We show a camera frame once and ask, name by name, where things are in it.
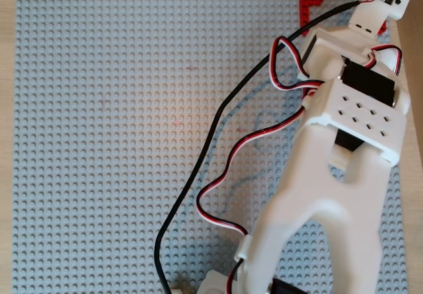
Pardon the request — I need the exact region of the red white black servo wire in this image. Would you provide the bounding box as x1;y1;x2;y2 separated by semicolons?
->
195;35;404;294

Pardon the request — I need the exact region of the black camera cable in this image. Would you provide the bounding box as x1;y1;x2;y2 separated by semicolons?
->
154;0;360;294

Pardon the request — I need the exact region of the brown cardboard box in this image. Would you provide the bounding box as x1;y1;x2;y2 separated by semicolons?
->
396;0;423;149

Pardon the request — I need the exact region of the white camera mount with board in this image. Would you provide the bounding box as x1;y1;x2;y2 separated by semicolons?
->
348;0;416;40

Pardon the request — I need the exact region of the grey Lego baseplate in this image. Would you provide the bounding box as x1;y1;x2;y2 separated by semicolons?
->
12;0;409;294

